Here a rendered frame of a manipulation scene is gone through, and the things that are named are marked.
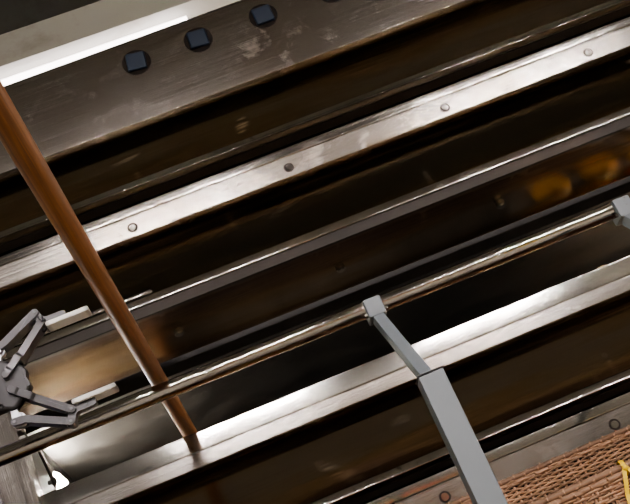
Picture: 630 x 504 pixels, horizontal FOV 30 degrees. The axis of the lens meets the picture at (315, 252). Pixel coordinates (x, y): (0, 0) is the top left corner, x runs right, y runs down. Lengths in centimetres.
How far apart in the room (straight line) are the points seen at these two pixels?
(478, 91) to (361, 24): 32
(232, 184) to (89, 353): 50
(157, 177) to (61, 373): 47
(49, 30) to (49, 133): 234
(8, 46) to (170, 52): 234
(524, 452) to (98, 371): 86
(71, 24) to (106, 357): 281
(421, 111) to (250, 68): 40
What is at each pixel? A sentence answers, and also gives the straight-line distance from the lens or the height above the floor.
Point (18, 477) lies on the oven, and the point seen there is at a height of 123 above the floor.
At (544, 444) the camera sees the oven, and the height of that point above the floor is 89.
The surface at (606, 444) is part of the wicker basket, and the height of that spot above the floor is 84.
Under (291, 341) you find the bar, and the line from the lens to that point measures 203.
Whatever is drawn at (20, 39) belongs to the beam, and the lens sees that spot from 503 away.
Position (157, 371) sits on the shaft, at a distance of 200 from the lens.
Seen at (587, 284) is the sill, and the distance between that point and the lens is 251.
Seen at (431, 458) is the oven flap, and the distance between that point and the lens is 231.
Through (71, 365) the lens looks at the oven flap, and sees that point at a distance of 239.
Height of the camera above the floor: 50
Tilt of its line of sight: 22 degrees up
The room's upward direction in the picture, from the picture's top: 24 degrees counter-clockwise
